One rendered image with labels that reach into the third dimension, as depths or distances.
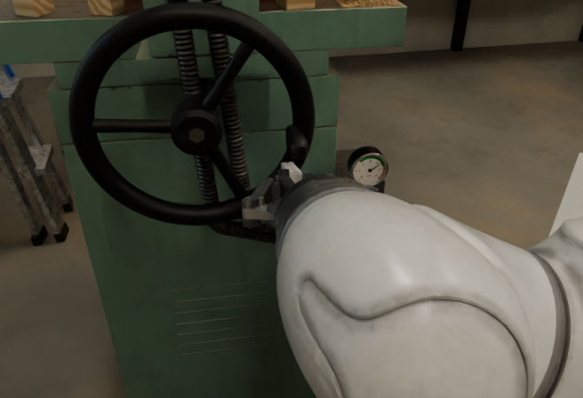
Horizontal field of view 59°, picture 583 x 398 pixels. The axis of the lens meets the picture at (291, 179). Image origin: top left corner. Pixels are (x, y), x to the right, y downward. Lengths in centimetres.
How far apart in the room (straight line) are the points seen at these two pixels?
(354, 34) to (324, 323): 63
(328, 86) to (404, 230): 61
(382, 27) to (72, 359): 112
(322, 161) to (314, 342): 67
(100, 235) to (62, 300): 74
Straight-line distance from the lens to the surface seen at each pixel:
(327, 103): 83
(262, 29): 59
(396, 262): 21
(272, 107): 82
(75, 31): 79
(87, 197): 91
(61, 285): 172
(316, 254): 24
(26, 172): 177
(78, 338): 154
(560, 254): 33
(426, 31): 368
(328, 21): 79
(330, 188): 34
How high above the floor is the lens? 108
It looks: 32 degrees down
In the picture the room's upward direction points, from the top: straight up
